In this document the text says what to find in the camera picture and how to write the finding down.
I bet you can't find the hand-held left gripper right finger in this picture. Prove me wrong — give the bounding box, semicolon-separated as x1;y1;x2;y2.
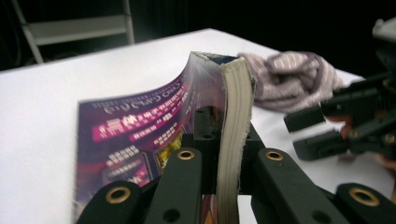
238;122;266;194

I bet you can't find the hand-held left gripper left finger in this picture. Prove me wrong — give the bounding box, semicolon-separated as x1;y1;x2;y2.
181;105;224;195

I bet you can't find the grey striped cloth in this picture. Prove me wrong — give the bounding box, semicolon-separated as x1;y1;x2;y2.
237;50;347;114

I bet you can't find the glossy paperback magazine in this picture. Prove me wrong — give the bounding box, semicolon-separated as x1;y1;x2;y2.
73;50;258;224

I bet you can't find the white metal stand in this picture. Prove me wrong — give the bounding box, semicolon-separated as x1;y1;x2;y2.
10;0;135;64

